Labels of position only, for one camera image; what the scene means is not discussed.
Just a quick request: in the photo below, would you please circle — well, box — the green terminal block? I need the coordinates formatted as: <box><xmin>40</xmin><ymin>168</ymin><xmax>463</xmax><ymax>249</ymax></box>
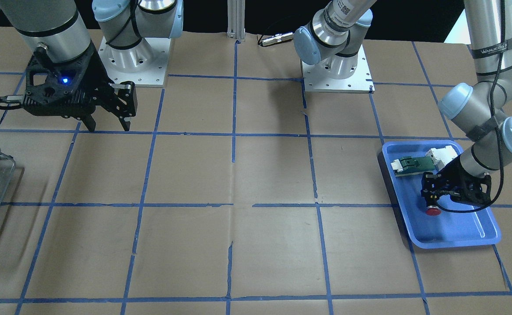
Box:
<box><xmin>390</xmin><ymin>156</ymin><xmax>435</xmax><ymax>177</ymax></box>

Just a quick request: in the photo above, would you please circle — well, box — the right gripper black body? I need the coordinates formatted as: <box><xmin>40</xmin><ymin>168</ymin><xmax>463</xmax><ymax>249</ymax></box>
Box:
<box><xmin>63</xmin><ymin>44</ymin><xmax>116</xmax><ymax>119</ymax></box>

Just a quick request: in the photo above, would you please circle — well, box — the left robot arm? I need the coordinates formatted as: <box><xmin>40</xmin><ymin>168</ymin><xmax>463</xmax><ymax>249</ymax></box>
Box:
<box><xmin>421</xmin><ymin>0</ymin><xmax>512</xmax><ymax>211</ymax></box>

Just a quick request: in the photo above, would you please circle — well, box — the red emergency stop button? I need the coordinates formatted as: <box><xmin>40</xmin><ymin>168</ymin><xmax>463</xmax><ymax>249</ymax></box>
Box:
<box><xmin>425</xmin><ymin>202</ymin><xmax>442</xmax><ymax>217</ymax></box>

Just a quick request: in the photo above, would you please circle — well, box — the aluminium frame post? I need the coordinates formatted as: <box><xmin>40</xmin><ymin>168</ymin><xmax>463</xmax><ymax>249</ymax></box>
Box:
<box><xmin>227</xmin><ymin>0</ymin><xmax>245</xmax><ymax>42</ymax></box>

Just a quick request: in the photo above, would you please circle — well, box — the blue plastic tray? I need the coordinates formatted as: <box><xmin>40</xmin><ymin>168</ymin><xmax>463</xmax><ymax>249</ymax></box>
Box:
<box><xmin>382</xmin><ymin>140</ymin><xmax>501</xmax><ymax>249</ymax></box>

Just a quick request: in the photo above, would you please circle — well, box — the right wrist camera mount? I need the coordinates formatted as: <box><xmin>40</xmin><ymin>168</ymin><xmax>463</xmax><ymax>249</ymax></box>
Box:
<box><xmin>0</xmin><ymin>48</ymin><xmax>108</xmax><ymax>118</ymax></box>

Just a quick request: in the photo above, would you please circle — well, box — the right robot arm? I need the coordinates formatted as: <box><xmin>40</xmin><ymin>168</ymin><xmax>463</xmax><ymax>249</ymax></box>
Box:
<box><xmin>0</xmin><ymin>0</ymin><xmax>137</xmax><ymax>132</ymax></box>

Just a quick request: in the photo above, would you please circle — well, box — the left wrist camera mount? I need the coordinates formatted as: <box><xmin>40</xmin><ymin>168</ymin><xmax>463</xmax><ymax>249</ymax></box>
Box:
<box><xmin>450</xmin><ymin>173</ymin><xmax>494</xmax><ymax>212</ymax></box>

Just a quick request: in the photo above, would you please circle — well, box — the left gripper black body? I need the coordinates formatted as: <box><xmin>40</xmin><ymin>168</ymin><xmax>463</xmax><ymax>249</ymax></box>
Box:
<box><xmin>433</xmin><ymin>162</ymin><xmax>466</xmax><ymax>200</ymax></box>

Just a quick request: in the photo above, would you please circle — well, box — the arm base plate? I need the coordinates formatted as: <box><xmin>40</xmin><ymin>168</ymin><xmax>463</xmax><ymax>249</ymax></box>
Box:
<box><xmin>98</xmin><ymin>38</ymin><xmax>173</xmax><ymax>88</ymax></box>
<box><xmin>301</xmin><ymin>46</ymin><xmax>375</xmax><ymax>93</ymax></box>

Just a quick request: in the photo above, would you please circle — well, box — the white circuit breaker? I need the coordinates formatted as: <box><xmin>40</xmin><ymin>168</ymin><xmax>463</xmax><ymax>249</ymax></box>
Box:
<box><xmin>425</xmin><ymin>145</ymin><xmax>458</xmax><ymax>171</ymax></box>

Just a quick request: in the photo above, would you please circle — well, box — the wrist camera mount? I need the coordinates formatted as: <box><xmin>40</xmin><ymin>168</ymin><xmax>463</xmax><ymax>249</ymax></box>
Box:
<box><xmin>450</xmin><ymin>173</ymin><xmax>494</xmax><ymax>212</ymax></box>
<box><xmin>0</xmin><ymin>48</ymin><xmax>108</xmax><ymax>118</ymax></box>

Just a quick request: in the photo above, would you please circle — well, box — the black braided cable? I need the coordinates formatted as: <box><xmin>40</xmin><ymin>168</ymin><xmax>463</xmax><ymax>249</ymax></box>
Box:
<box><xmin>440</xmin><ymin>0</ymin><xmax>512</xmax><ymax>214</ymax></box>

